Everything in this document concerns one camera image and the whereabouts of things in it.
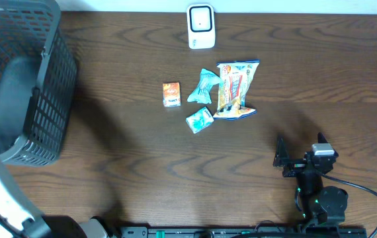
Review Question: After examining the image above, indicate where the orange juice carton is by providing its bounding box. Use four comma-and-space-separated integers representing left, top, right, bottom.
163, 82, 181, 107

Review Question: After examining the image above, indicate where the green tissue pack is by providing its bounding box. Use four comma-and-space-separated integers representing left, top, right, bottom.
186, 107, 214, 134

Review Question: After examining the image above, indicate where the white barcode scanner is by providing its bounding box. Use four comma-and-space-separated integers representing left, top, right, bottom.
187, 3, 216, 50

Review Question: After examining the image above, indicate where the yellow blue snack bag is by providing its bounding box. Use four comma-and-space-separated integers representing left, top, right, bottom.
213, 59, 260, 120

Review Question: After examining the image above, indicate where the grey plastic mesh basket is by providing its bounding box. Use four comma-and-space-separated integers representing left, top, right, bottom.
0, 0, 77, 167

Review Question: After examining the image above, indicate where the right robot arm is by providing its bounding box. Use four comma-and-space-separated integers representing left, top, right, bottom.
272, 133, 348, 229

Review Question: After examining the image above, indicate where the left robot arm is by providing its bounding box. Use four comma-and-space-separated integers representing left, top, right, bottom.
0, 160, 115, 238

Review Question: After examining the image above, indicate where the teal candy wrapper bag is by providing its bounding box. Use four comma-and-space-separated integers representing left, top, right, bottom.
187, 69, 223, 104

